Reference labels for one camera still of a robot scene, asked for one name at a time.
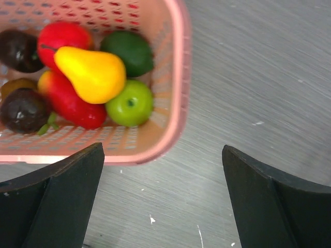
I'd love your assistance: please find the pink plastic basket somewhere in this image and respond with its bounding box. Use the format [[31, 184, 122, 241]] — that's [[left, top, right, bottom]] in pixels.
[[1, 1, 192, 165]]

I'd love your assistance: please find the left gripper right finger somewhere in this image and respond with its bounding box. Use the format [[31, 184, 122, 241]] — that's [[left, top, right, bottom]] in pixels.
[[222, 145, 330, 247]]

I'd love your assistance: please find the dark green toy avocado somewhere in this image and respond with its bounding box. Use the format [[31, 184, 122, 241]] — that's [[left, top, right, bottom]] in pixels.
[[100, 30, 154, 78]]

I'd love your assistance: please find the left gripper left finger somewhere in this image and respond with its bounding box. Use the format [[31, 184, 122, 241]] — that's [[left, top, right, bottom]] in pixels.
[[1, 143, 104, 248]]

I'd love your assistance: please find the red toy apple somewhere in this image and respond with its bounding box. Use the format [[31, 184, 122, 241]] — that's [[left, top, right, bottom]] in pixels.
[[37, 21, 94, 74]]

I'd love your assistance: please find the red yellow toy mango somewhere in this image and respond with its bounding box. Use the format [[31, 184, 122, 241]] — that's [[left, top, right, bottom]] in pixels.
[[38, 70, 107, 129]]

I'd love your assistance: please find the light green toy apple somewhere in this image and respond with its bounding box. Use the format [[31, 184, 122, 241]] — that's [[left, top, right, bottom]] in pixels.
[[105, 80, 154, 127]]

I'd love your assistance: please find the dark brown toy fruit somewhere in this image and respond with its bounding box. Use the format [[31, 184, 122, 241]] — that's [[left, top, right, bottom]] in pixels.
[[1, 29, 44, 73]]

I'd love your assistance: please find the yellow toy pear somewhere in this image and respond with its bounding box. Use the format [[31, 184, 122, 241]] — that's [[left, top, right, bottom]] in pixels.
[[54, 46, 126, 104]]

